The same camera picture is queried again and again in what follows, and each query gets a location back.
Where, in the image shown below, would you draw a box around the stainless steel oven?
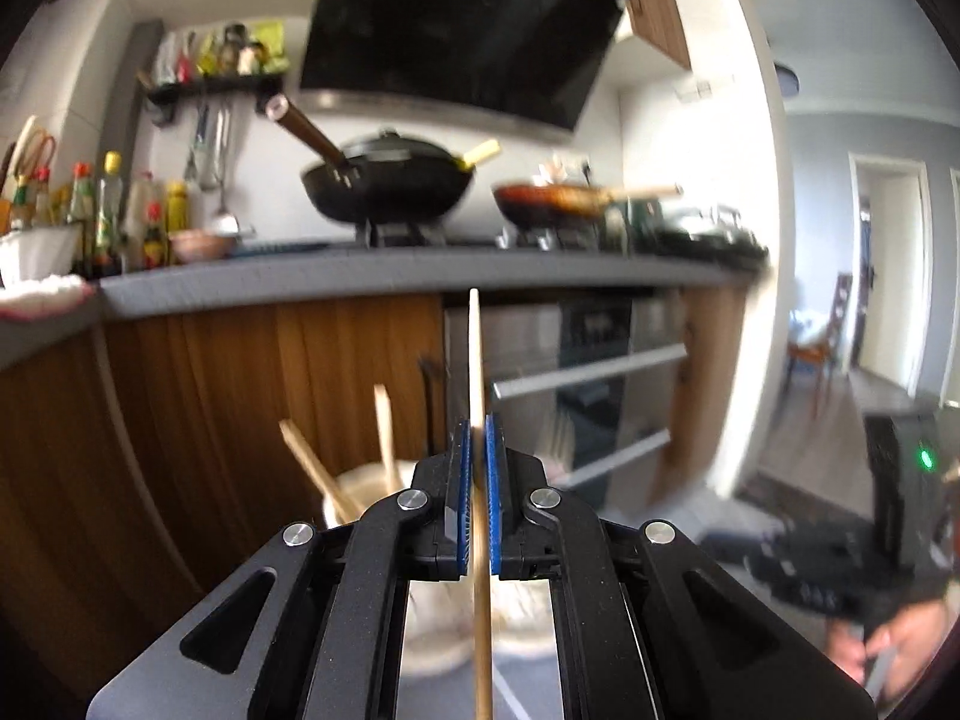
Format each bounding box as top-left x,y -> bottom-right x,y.
441,291 -> 692,500

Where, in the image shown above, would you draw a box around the grey striped cloth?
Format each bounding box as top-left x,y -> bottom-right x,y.
401,652 -> 565,720

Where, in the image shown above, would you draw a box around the person's right hand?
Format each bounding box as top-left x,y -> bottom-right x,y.
827,591 -> 948,707

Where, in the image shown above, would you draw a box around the gas stove burner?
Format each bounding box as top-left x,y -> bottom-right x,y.
358,216 -> 452,250

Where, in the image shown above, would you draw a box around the black range hood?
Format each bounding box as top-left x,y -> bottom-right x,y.
298,0 -> 625,142

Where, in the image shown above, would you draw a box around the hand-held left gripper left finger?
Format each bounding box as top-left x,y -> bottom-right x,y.
86,420 -> 473,720

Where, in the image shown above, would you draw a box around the black wall spice rack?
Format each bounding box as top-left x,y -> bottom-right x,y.
137,19 -> 291,112

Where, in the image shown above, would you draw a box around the wooden kitchen cabinet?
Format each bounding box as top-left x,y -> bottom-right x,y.
0,292 -> 751,691

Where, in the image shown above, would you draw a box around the black wok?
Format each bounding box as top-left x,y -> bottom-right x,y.
262,92 -> 479,227

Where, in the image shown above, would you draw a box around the green kettle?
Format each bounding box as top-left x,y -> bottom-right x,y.
607,195 -> 666,254

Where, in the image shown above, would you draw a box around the white bowl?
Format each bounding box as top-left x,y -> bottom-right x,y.
0,229 -> 81,287

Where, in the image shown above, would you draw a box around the hanging metal utensils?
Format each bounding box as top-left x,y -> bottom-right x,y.
186,100 -> 242,235

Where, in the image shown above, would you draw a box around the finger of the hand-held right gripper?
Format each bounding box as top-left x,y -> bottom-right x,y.
701,521 -> 895,620

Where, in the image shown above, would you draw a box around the white folded cloth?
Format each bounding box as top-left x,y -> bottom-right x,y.
0,274 -> 100,325

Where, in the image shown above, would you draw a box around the white ceramic utensil holder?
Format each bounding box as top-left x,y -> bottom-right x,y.
321,461 -> 557,676

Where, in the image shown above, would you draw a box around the copper frying pan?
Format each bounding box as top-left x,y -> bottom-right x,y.
491,178 -> 685,231

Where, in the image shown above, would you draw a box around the black electric grill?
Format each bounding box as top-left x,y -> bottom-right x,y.
660,202 -> 771,265

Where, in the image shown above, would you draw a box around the wooden chair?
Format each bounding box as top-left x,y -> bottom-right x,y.
786,272 -> 857,400

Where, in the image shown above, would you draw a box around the pink bowl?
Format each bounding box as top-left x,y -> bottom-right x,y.
170,230 -> 235,261

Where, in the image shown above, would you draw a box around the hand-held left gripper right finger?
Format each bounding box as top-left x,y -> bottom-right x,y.
486,414 -> 877,720

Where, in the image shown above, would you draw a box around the wooden chopstick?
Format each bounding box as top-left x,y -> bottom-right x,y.
465,289 -> 497,720
373,384 -> 403,496
279,420 -> 362,524

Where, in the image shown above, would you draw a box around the red capped sauce bottle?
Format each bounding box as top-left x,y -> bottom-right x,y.
67,163 -> 95,272

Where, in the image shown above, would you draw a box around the white jar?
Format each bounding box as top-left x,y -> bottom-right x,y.
124,172 -> 163,242

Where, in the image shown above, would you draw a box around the clear oil bottle yellow cap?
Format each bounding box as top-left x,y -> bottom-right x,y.
93,151 -> 125,275

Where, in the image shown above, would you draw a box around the wooden upper cabinet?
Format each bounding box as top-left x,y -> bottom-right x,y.
621,0 -> 696,74

